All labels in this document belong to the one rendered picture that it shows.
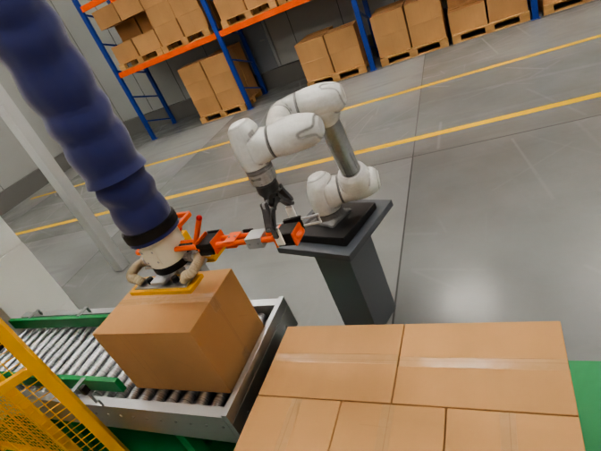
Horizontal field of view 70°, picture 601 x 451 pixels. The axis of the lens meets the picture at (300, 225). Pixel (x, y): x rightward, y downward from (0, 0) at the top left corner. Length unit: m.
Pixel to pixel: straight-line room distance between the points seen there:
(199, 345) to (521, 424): 1.21
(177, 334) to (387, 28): 7.37
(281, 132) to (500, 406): 1.16
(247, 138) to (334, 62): 7.56
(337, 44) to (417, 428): 7.71
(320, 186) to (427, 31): 6.51
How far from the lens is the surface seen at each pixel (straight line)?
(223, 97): 9.81
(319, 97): 1.82
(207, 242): 1.67
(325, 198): 2.29
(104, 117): 1.64
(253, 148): 1.33
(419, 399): 1.77
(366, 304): 2.60
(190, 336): 1.88
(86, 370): 2.97
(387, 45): 8.63
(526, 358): 1.83
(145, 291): 1.90
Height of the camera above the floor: 1.97
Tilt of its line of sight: 28 degrees down
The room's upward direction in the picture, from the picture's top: 24 degrees counter-clockwise
